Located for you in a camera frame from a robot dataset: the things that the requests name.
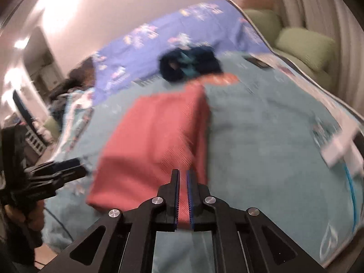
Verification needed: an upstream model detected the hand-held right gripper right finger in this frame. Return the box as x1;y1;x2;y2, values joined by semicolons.
186;171;327;273

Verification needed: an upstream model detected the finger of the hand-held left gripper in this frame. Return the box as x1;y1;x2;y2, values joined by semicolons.
27;165;88;201
25;158;81;177

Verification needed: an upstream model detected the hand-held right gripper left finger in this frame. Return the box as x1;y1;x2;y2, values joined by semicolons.
37;169;180;273

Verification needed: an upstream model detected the coral pink shirt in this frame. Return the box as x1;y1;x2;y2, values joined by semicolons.
87;74;238;222

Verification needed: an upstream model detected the navy fleece garment with hearts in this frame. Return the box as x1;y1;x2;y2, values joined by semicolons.
159;46;223;83

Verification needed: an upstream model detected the person's left hand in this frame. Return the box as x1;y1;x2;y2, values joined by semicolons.
6;198;45;234

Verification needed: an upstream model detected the black monitor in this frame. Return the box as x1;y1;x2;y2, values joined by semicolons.
12;89;38;133

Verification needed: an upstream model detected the dark cloth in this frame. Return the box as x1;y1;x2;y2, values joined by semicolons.
49;57;99;123

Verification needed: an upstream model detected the teal printed bedsheet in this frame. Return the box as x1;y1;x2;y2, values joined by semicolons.
43;50;364;268

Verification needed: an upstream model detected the black phone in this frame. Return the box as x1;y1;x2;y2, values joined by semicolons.
245;57;270;69

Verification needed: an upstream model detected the white plastic device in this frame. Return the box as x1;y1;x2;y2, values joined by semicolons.
321;129;359;168

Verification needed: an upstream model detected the purple tree-print sheet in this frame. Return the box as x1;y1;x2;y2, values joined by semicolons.
92;0;273;106

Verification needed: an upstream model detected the green pillow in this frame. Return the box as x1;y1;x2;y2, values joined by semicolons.
274;27;336;73
244;8;282;46

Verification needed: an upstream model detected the beige curtain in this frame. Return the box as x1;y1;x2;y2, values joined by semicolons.
273;0;364;103

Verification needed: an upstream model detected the black cable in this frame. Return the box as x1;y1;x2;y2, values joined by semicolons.
44;206;74;241

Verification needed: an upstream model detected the blue cable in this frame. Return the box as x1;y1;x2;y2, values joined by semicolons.
342;163;357;228

